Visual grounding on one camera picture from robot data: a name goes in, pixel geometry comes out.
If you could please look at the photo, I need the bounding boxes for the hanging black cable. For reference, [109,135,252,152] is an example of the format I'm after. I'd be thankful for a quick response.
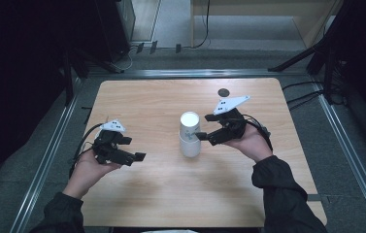
[191,0,212,50]

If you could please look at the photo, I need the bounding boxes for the black metal stand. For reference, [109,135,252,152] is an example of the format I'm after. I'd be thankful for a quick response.
[61,48,126,107]

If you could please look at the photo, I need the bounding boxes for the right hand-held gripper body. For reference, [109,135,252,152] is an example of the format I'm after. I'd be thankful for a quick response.
[208,94,251,147]

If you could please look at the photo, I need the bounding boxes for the metal floor rail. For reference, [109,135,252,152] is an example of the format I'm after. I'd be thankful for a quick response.
[9,79,83,233]
[86,68,309,80]
[311,80,366,233]

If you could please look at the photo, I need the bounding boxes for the upturned printed paper cup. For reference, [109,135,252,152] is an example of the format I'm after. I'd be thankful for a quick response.
[179,135,202,159]
[180,111,202,143]

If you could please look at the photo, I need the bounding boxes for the white floor cable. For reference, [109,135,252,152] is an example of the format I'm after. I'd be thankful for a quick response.
[115,45,134,74]

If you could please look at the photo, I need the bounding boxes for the grey tape strip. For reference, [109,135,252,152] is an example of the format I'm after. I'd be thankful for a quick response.
[306,193,329,204]

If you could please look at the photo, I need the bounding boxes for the person's left hand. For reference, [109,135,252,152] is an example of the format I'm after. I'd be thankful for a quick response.
[63,149,123,200]

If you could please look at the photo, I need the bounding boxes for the light wooden furniture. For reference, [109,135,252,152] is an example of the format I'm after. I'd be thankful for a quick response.
[189,0,345,50]

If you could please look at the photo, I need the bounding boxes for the person's right hand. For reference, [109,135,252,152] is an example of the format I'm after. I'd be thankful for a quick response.
[222,122,274,163]

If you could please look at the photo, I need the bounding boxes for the black cabinet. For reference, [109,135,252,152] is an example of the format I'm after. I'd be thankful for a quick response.
[93,0,137,63]

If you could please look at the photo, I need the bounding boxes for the black tripod stand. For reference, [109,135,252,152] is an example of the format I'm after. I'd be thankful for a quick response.
[267,0,347,105]

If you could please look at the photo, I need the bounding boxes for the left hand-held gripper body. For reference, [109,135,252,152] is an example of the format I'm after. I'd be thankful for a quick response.
[91,118,127,166]

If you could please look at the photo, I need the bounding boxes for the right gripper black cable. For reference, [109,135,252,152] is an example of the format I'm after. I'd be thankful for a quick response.
[240,113,274,152]

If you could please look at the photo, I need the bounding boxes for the black floor cables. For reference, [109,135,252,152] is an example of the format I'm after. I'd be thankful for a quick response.
[281,80,326,112]

